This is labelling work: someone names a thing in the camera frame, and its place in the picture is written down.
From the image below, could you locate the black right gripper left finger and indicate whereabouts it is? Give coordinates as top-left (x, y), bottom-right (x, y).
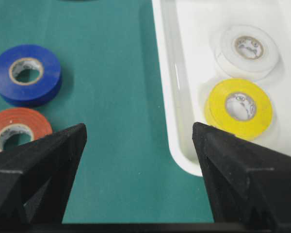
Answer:
top-left (0, 123), bottom-right (87, 230)

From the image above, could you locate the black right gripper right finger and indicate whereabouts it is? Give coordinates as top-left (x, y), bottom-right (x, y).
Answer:
top-left (192, 122), bottom-right (291, 233)

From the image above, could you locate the yellow tape roll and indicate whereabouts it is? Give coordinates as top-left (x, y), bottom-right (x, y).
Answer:
top-left (204, 78), bottom-right (273, 140)

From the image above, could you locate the white tape roll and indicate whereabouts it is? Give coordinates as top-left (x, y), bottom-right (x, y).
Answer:
top-left (214, 25), bottom-right (280, 82)

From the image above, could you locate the red tape roll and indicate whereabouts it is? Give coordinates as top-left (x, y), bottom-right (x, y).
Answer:
top-left (0, 107), bottom-right (52, 152)

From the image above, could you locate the blue tape roll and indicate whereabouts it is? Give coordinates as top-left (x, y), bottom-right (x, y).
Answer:
top-left (0, 45), bottom-right (62, 107)

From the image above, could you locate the white plastic tray case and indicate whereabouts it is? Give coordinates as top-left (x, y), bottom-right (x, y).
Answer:
top-left (152, 0), bottom-right (291, 176)

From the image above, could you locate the green table cloth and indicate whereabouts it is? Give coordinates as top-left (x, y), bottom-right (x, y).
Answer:
top-left (0, 0), bottom-right (213, 223)

